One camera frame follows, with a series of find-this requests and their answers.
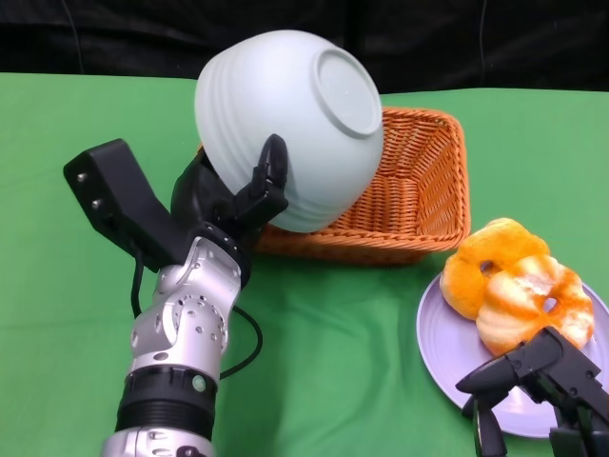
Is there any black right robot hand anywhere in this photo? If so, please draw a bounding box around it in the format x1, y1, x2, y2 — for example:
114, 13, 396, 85
455, 326, 609, 457

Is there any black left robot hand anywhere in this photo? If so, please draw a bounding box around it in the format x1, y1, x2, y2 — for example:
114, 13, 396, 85
170, 133, 290, 242

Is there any pale striped ring bread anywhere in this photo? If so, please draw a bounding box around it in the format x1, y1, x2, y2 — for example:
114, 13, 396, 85
475, 254, 596, 357

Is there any pale green ribbed bowl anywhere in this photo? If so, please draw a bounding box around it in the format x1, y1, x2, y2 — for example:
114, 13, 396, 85
193, 30, 385, 233

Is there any deep orange ring bread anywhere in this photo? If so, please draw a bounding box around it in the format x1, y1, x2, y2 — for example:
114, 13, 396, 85
438, 217, 551, 318

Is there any lilac round plate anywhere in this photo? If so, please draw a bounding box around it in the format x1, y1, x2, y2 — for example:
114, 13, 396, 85
416, 270, 609, 438

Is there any orange wicker basket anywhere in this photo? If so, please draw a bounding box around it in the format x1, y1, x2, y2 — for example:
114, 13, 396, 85
197, 107, 472, 267

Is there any black backdrop curtain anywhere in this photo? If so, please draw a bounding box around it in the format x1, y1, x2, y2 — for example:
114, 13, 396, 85
0, 0, 609, 94

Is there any green tablecloth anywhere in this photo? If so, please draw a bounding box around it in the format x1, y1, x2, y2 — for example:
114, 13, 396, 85
0, 70, 609, 457

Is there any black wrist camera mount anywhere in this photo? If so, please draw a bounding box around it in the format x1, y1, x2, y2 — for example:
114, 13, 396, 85
63, 138, 191, 273

